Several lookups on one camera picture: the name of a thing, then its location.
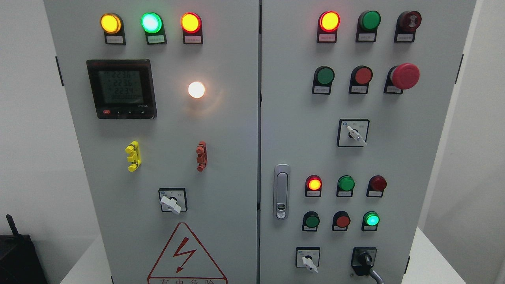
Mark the black rotary knob switch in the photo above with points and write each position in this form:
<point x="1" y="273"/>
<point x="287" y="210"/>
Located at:
<point x="363" y="259"/>

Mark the grey electrical cabinet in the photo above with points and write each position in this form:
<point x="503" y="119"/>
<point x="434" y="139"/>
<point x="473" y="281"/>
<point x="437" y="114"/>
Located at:
<point x="257" y="63"/>

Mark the silver cabinet door latch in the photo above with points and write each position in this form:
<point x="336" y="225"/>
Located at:
<point x="281" y="183"/>

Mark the red terminal connector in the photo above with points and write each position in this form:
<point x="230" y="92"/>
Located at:
<point x="201" y="158"/>

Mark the red lit indicator lower left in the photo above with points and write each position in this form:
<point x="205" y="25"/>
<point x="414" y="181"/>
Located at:
<point x="313" y="186"/>

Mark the white lit indicator light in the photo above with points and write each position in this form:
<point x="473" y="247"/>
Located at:
<point x="196" y="89"/>

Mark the green push button upper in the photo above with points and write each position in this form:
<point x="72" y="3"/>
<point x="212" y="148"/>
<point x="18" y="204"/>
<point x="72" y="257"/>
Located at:
<point x="322" y="81"/>

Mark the green push button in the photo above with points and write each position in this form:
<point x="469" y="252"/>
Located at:
<point x="370" y="221"/>
<point x="322" y="81"/>
<point x="310" y="221"/>

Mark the green push button lower left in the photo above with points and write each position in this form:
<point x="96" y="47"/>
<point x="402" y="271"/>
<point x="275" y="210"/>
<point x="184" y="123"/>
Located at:
<point x="310" y="221"/>

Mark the green indicator light lower middle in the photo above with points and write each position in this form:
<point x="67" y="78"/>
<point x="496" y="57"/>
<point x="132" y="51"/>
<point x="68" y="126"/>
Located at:
<point x="345" y="186"/>

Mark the red push button lower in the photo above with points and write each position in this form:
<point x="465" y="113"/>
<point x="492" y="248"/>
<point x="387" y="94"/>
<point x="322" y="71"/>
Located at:
<point x="341" y="221"/>

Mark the red push button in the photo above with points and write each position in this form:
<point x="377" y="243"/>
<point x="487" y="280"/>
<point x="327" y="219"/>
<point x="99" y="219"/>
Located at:
<point x="360" y="79"/>
<point x="341" y="221"/>

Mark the yellow terminal connector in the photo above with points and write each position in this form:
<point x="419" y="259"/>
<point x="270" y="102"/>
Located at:
<point x="133" y="155"/>

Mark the red push button upper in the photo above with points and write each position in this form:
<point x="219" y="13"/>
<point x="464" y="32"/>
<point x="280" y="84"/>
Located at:
<point x="360" y="79"/>

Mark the red indicator light lower right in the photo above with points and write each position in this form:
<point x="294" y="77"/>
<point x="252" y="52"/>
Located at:
<point x="376" y="186"/>

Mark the red high voltage warning sticker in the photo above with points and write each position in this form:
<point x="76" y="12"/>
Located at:
<point x="184" y="260"/>

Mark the red lit indicator light left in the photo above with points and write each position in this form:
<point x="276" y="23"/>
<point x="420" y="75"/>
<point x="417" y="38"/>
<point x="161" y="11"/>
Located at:
<point x="191" y="24"/>

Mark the black digital power meter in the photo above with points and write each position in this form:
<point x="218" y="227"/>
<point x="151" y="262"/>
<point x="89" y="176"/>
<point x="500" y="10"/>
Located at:
<point x="122" y="89"/>

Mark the green push button lower right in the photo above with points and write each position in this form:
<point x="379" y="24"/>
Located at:
<point x="370" y="221"/>

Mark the red lit indicator top right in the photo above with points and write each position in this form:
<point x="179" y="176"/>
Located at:
<point x="328" y="24"/>

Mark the green lit indicator light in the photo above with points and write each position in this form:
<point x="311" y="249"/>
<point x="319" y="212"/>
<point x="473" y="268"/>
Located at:
<point x="153" y="28"/>

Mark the green indicator light top right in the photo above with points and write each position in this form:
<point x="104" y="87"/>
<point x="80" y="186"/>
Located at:
<point x="367" y="26"/>

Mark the red mushroom emergency stop button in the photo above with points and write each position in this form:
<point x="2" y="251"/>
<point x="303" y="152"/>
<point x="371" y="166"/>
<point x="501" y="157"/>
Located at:
<point x="400" y="78"/>

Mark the yellow indicator light top left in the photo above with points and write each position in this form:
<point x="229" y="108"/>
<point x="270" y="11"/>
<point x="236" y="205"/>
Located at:
<point x="113" y="29"/>

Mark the dark red buzzer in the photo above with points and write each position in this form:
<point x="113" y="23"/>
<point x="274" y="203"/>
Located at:
<point x="407" y="23"/>

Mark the black device with antenna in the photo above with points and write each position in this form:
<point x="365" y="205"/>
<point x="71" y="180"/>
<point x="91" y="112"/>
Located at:
<point x="19" y="263"/>

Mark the white lever selector switch upper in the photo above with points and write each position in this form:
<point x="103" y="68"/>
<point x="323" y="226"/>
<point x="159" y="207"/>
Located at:
<point x="353" y="132"/>

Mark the white lever selector switch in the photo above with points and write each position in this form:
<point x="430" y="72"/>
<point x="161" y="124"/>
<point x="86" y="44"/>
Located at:
<point x="173" y="200"/>
<point x="308" y="257"/>
<point x="353" y="132"/>

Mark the white lever selector switch left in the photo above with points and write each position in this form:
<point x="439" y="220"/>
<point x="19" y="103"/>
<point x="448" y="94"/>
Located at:
<point x="173" y="200"/>

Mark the white lever selector switch lower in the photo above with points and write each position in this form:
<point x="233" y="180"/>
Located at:
<point x="308" y="257"/>

